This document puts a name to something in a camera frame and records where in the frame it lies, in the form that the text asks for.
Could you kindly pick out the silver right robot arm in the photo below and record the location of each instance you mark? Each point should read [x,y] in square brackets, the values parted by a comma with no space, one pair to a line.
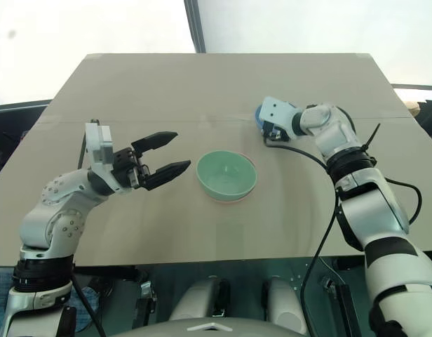
[370,210]

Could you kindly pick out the blue bowl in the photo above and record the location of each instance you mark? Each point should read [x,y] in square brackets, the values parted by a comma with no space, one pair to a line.
[258,117]

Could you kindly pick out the black table bracket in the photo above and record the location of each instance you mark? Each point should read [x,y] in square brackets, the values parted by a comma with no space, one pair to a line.
[337,298]

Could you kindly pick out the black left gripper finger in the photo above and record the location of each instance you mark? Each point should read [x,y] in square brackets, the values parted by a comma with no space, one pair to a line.
[168,171]
[156,139]

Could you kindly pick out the black table clamp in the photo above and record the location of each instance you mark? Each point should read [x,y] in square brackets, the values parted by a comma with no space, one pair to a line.
[146,291]

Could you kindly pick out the silver right robot thigh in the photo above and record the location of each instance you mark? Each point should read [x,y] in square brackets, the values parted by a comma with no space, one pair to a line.
[284,300]

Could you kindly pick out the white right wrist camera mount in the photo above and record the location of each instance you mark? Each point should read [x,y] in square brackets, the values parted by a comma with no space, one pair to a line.
[277,112]

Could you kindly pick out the silver robot torso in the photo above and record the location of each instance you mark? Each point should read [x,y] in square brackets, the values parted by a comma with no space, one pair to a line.
[216,326]

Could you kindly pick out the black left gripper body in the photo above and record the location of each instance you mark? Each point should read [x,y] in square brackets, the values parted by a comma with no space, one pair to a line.
[126,168]

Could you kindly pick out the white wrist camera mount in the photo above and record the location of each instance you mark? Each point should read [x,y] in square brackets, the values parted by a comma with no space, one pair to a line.
[277,112]
[100,147]

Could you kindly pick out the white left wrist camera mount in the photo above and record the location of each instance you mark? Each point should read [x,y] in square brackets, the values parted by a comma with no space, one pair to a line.
[100,147]

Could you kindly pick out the silver robot thigh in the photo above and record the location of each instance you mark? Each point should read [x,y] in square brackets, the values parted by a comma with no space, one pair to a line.
[284,300]
[198,298]

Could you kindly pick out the dark background furniture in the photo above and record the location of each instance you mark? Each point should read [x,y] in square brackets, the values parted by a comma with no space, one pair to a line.
[426,105]

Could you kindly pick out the dark window post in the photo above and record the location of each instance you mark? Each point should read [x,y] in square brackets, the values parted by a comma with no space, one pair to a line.
[196,24]

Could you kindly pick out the brown cardboard piece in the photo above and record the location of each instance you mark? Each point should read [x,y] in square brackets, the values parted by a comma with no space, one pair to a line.
[413,109]

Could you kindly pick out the black zip tie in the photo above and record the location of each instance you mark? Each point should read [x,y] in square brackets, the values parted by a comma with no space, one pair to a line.
[372,137]

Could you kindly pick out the silver left robot thigh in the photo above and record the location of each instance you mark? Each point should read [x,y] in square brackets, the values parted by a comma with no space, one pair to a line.
[198,298]

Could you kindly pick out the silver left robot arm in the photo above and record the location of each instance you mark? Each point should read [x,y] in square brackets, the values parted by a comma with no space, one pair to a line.
[61,196]

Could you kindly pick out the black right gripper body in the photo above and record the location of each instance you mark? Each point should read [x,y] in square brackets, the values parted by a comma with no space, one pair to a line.
[273,130]

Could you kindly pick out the green bowl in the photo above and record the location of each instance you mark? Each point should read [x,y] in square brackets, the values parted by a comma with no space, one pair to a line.
[226,175]

